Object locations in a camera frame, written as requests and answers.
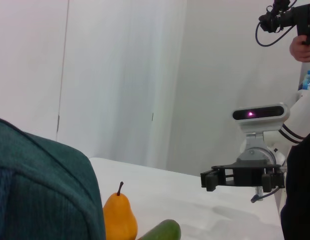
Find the green cucumber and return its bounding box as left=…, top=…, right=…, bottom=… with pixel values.
left=136, top=219, right=182, bottom=240

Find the grey right gripper cable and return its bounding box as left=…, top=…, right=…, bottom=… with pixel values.
left=250, top=186, right=281, bottom=204

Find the person's hand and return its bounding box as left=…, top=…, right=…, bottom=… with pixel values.
left=289, top=34, right=310, bottom=63

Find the orange yellow pear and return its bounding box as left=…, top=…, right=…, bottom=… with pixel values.
left=102, top=181, right=138, bottom=240

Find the teal insulated lunch bag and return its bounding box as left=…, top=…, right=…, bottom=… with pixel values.
left=0, top=116, right=107, bottom=240

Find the blue label water bottle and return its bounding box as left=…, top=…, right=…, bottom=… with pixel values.
left=301, top=70, right=310, bottom=91

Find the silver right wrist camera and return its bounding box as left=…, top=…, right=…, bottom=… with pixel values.
left=232, top=102, right=290, bottom=161

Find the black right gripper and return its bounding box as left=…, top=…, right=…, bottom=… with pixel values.
left=200, top=162, right=287, bottom=193

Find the black robot torso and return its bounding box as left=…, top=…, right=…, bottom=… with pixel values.
left=280, top=129, right=310, bottom=240

